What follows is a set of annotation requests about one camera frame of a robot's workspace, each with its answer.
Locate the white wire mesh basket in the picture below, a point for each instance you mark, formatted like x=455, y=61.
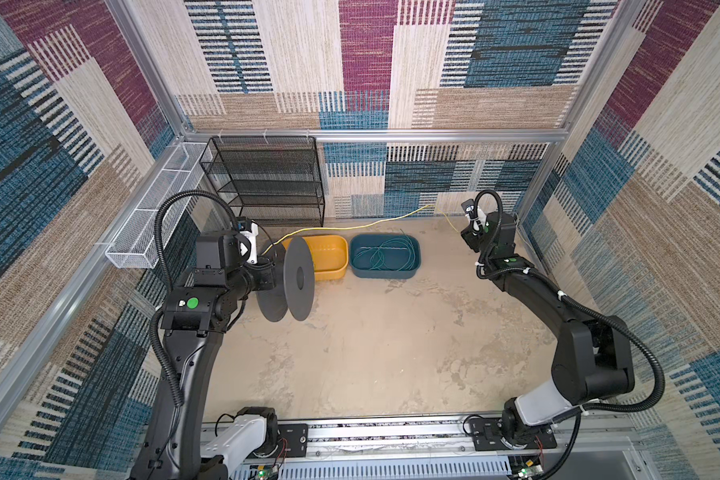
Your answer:
x=133, y=245

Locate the teal plastic bin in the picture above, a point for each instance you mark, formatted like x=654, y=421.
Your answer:
x=384, y=256

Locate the yellow plastic bin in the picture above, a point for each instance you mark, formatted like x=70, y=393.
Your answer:
x=330, y=255

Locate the black wire mesh shelf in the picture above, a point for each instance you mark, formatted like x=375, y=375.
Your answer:
x=276, y=181

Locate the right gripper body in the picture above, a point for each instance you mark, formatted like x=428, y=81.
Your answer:
x=476, y=241

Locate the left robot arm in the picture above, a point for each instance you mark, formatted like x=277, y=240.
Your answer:
x=186, y=333

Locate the dark grey perforated spool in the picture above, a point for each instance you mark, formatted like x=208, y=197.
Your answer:
x=294, y=282

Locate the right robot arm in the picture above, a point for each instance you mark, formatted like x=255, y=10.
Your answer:
x=593, y=360

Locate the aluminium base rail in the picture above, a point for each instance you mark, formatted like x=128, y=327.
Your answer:
x=456, y=446

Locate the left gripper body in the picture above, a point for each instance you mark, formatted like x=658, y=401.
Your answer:
x=260, y=274

